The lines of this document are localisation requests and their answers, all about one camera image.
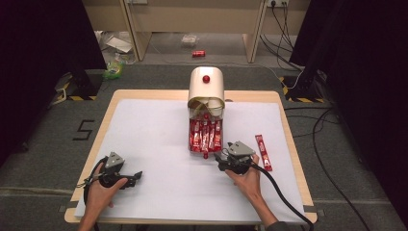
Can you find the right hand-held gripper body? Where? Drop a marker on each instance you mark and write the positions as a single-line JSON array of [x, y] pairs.
[[239, 157]]

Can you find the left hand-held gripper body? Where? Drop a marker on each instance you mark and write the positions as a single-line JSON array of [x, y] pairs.
[[113, 160]]

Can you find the pile of red packets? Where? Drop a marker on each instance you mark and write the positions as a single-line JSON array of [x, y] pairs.
[[205, 155]]

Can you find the single red stick sachet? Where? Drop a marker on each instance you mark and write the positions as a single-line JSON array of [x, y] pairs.
[[263, 152]]

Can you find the bunch of red stick packets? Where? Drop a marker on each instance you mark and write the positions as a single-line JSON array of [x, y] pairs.
[[205, 136]]

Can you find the person's right hand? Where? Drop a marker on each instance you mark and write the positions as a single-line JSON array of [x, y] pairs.
[[247, 183]]

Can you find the person's left hand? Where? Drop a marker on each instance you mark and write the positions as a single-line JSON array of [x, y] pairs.
[[97, 194]]

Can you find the white table mat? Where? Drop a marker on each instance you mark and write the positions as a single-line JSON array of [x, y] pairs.
[[154, 160]]

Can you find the clear drawer with red knob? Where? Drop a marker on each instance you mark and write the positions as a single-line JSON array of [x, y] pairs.
[[200, 114]]

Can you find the white paper cup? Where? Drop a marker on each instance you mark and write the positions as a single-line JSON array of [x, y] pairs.
[[216, 106]]

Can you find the wooden table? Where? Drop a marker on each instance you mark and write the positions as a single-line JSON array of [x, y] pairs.
[[144, 94]]

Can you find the stand base with striped tape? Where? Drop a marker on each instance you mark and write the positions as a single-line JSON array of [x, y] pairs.
[[301, 89], [81, 88]]

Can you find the green plastic bag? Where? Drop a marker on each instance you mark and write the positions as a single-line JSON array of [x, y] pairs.
[[113, 70]]

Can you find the red drink can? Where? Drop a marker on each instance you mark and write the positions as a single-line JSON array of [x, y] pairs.
[[198, 53]]

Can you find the heap of white packaging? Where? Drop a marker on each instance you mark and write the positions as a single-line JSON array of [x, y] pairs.
[[117, 43]]

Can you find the clear plastic bag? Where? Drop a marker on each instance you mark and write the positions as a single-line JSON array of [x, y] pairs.
[[190, 40]]

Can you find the black curtain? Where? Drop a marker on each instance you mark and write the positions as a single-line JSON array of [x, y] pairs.
[[369, 80], [35, 64]]

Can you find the beige wooden desk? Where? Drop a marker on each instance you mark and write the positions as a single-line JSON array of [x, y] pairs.
[[198, 16]]

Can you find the white wall socket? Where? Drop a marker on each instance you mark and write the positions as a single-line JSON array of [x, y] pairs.
[[277, 2]]

